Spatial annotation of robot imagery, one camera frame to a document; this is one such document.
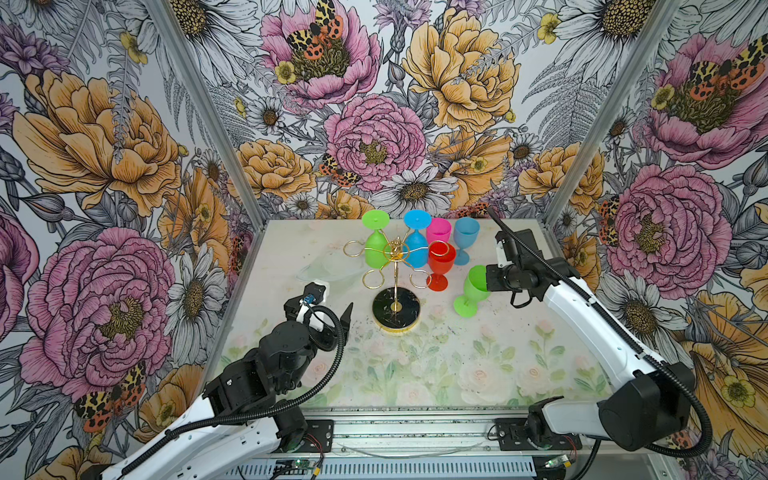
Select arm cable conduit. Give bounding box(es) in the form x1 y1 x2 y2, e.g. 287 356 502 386
116 304 348 478
485 207 714 460

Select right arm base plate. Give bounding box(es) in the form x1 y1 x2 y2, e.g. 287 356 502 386
486 417 582 452

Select green wine glass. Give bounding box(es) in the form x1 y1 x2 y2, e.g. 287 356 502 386
362 210 390 269
453 265 490 318

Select left aluminium corner post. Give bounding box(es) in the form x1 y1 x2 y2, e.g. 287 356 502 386
147 1 267 234

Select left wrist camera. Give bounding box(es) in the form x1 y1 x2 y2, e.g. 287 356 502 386
283 281 328 323

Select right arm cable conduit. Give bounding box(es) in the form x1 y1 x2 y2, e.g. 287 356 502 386
485 207 714 460

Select aluminium front rail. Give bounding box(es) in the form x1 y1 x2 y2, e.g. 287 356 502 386
212 409 682 479

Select right aluminium corner post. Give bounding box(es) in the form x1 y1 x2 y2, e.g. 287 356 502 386
542 0 682 227

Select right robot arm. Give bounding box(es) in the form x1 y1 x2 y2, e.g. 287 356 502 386
485 227 700 451

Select light blue wine glass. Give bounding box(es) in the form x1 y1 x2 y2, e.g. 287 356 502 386
453 217 480 266

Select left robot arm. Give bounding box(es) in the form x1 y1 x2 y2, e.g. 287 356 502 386
82 297 353 479

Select red wine glass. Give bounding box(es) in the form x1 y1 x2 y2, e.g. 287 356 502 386
427 241 457 292

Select small green circuit board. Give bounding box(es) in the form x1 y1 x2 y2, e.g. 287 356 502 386
271 459 320 479

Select aluminium corner post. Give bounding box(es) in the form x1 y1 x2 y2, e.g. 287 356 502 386
147 1 267 234
542 0 682 227

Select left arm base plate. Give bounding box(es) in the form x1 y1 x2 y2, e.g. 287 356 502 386
288 419 335 454

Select gold wine glass rack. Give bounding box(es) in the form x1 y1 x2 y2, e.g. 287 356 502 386
342 231 430 335

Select pink wine glass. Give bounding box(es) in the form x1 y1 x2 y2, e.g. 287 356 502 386
426 218 453 245

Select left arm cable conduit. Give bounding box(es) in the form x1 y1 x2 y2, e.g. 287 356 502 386
116 304 348 478

